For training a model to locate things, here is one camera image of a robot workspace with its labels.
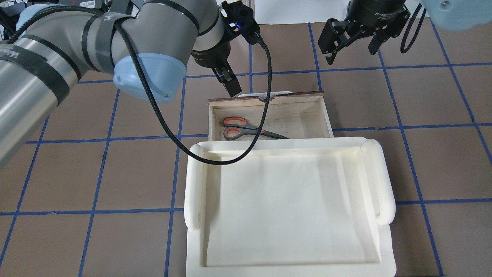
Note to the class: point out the white plastic tray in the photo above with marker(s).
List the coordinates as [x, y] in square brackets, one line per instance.
[292, 208]

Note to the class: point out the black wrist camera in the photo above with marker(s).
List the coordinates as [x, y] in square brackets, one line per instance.
[240, 21]

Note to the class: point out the brown paper table cover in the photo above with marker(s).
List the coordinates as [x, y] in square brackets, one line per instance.
[98, 189]

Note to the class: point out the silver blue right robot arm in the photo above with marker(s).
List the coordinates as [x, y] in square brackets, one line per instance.
[447, 14]

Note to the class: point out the light wooden drawer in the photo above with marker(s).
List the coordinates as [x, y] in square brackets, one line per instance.
[300, 115]

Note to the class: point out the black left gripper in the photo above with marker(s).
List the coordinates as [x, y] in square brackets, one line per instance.
[207, 57]

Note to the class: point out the orange grey scissors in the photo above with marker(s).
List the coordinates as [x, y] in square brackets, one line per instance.
[236, 127]

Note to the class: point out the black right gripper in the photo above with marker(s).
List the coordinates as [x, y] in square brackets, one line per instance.
[374, 13]

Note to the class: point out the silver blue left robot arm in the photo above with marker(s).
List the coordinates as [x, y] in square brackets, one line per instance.
[42, 65]

